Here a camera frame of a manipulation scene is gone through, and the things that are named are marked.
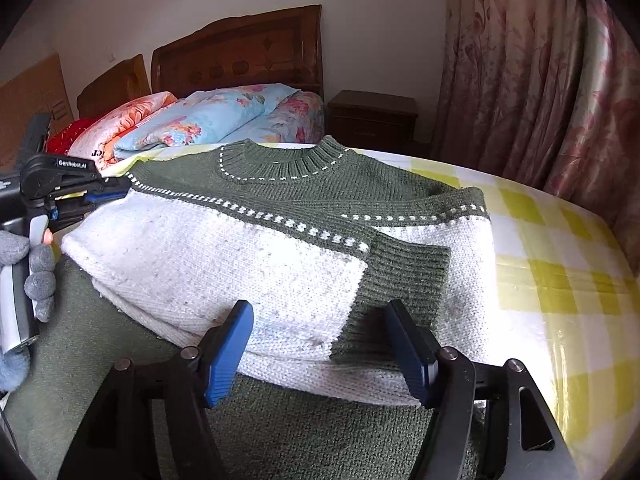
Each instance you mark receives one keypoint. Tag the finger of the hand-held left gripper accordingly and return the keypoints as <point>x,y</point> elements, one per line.
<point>111,191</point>
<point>70,212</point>

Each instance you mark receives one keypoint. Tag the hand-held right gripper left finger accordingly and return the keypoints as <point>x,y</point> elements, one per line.
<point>229,355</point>

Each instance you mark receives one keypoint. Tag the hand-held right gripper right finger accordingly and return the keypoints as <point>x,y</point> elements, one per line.
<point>407,355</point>

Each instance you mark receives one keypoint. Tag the green and white knitted sweater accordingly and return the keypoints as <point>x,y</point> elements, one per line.
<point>200,260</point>

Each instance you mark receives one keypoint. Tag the person's left forearm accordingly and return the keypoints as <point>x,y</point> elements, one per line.
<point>12,370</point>

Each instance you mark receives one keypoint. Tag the person's left hand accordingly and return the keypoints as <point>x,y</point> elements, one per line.
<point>37,270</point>

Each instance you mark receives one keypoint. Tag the red blanket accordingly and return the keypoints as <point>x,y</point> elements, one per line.
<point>70,137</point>

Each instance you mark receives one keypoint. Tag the pink floral quilt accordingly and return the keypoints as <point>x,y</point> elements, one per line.
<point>120,120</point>

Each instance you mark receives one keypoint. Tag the light wooden wardrobe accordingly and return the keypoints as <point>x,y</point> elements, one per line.
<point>30,95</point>

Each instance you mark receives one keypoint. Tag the small wooden headboard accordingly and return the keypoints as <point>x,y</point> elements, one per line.
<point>115,85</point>

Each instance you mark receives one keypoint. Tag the blue floral pillow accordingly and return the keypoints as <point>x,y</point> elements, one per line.
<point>200,115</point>

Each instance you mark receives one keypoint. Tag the yellow checked bed sheet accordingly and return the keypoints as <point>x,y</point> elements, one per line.
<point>550,270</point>

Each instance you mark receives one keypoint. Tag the large carved wooden headboard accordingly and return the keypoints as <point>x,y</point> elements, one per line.
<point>240,50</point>

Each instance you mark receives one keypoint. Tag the dark wooden nightstand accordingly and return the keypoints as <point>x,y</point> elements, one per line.
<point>372,117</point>

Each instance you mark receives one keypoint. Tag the pink floral curtain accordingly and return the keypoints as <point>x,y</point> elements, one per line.
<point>525,85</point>

